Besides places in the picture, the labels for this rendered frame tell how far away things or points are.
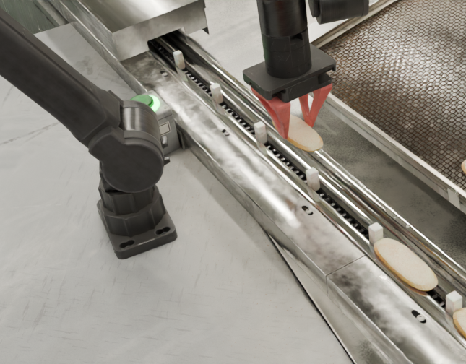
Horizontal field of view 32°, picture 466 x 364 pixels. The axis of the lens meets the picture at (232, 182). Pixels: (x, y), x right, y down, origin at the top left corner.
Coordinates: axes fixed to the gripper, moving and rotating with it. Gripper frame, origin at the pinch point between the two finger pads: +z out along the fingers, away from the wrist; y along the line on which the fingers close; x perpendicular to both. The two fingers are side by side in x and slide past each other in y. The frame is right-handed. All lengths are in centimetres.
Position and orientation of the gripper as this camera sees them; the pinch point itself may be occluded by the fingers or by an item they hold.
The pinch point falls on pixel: (295, 126)
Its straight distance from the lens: 105.9
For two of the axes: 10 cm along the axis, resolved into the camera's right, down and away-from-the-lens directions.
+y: 8.7, -4.0, 3.0
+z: 1.5, 7.7, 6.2
